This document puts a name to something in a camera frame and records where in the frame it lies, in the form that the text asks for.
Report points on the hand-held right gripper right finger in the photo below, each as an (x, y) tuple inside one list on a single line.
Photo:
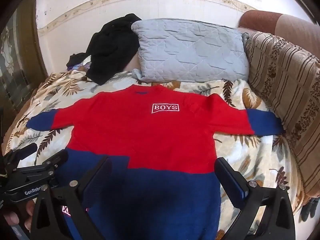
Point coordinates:
[(232, 187)]

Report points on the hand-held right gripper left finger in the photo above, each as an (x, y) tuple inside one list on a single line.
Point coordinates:
[(100, 180)]

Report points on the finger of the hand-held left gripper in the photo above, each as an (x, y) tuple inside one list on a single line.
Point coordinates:
[(22, 152), (56, 160)]

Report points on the red and blue sweater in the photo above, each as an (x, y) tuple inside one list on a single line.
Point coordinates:
[(150, 135)]

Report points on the person's left hand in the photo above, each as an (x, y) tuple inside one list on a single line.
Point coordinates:
[(18, 220)]

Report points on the leaf print blanket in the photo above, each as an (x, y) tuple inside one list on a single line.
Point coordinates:
[(250, 155)]

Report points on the patterned glass door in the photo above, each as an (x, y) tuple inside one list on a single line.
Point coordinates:
[(15, 67)]

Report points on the purple printed cloth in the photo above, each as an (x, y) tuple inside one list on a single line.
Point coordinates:
[(78, 67)]

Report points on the small dark cloth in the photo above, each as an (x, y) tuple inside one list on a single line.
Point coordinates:
[(76, 59)]

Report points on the striped brown cushion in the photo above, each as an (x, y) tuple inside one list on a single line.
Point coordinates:
[(287, 80)]

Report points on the black garment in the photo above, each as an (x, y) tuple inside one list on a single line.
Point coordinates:
[(112, 50)]

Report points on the grey quilted pillow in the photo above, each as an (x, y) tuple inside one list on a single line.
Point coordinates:
[(190, 50)]

